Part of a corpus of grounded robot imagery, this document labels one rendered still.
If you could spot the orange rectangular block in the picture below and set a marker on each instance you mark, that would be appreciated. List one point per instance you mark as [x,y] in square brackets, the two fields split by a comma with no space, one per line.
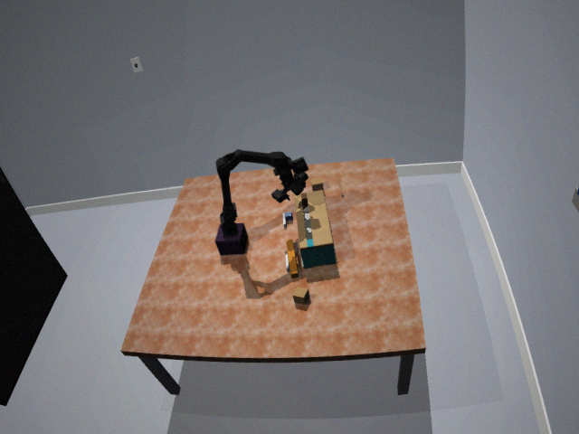
[292,259]

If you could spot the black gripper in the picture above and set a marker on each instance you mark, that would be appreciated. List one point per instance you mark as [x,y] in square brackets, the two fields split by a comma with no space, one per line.
[281,195]

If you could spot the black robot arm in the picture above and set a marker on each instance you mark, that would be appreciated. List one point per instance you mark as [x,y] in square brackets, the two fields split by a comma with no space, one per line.
[283,166]

